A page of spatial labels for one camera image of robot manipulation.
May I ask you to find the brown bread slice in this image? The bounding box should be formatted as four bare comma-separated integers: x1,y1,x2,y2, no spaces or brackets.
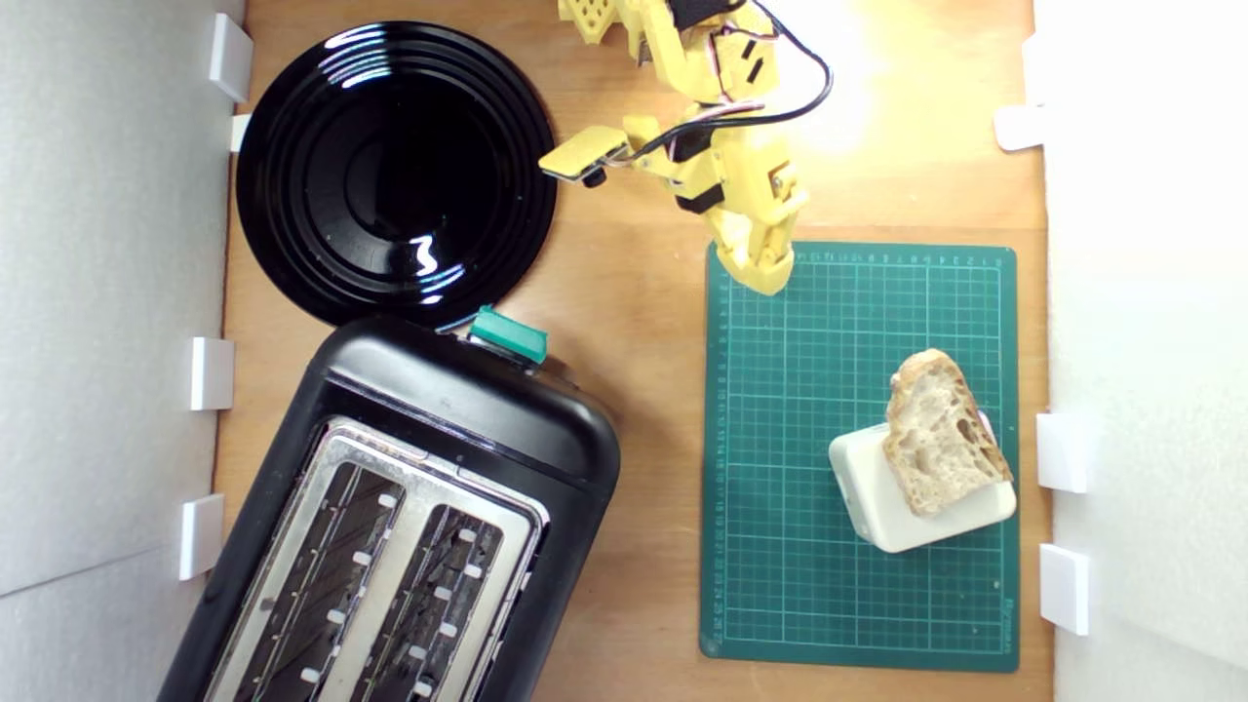
882,348,1015,519

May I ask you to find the black two-slot toaster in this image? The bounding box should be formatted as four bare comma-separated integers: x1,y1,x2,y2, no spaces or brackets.
156,314,622,702

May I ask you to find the white rounded block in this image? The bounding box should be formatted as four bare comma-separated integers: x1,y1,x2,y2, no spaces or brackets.
829,409,1018,555

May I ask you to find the green cutting mat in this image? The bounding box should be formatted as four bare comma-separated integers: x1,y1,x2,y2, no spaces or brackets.
699,241,1021,674

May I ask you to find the black round plate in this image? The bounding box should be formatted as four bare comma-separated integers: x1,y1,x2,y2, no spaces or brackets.
236,21,559,330

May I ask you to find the yellow wrist camera mount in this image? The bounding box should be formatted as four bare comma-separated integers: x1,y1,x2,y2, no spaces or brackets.
538,115,674,188

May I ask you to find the green toaster lever handle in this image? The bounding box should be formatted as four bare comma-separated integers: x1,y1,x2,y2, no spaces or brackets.
468,305,549,367

